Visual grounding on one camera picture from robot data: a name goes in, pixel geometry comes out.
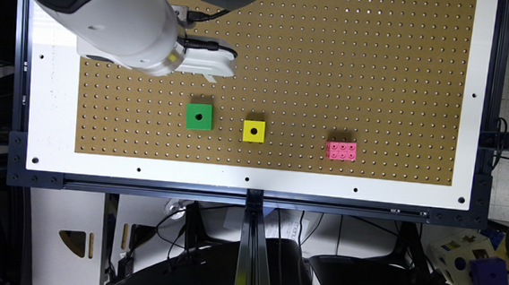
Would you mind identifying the cream shape sorter box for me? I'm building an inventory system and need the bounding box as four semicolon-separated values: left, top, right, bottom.
427;229;499;285

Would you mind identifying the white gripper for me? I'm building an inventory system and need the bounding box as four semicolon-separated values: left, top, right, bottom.
73;27;239;85

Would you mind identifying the silver camera mount bracket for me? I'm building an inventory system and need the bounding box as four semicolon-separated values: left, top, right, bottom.
171;4;189;28

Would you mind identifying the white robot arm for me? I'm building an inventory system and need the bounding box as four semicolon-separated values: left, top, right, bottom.
35;0;256;82

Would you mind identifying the green cube block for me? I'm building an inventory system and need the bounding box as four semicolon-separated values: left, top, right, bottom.
185;103;213;131

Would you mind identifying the brown pegboard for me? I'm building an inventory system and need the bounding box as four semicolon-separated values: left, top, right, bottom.
74;0;478;186

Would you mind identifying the yellow cube block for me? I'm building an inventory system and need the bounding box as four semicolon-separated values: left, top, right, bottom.
242;120;266;143

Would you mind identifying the white wooden cabinet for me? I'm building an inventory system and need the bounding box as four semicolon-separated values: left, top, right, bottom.
30;188;107;285

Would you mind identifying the purple cube block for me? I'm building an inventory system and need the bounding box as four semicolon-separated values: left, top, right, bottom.
470;256;509;285

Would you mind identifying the black aluminium table frame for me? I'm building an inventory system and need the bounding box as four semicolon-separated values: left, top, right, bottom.
0;0;509;285

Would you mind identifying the pink studded brick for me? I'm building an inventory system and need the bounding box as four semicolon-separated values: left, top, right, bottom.
325;141;358;161

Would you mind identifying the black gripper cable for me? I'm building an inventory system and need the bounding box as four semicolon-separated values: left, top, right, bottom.
177;36;240;59

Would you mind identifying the black office chair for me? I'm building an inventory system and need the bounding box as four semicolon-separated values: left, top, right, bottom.
116;238;312;285

